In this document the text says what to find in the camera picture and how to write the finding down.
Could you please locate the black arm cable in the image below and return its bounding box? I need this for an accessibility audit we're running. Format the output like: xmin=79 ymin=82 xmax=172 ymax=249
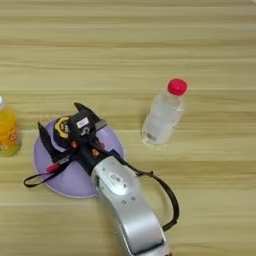
xmin=113 ymin=149 xmax=181 ymax=232

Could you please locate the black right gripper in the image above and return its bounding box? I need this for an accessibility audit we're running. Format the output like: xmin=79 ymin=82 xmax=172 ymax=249
xmin=36 ymin=101 xmax=116 ymax=177

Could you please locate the red black marker pen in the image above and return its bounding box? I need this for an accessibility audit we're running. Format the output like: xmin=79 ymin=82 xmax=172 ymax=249
xmin=45 ymin=142 xmax=107 ymax=174

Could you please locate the orange juice bottle white cap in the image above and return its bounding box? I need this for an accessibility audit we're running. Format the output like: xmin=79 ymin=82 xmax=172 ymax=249
xmin=0 ymin=95 xmax=23 ymax=158

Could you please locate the black box with white label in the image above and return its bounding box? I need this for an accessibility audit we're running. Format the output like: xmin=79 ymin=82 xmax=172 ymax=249
xmin=67 ymin=111 xmax=98 ymax=143

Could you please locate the clear water bottle red cap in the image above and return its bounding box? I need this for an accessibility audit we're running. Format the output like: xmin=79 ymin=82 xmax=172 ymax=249
xmin=140 ymin=77 xmax=189 ymax=146

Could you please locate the purple round plate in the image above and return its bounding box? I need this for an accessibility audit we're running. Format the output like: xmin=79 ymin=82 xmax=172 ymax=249
xmin=32 ymin=116 xmax=126 ymax=200

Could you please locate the yellow black tape measure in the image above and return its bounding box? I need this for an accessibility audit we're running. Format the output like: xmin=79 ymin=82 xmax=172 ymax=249
xmin=23 ymin=115 xmax=74 ymax=189

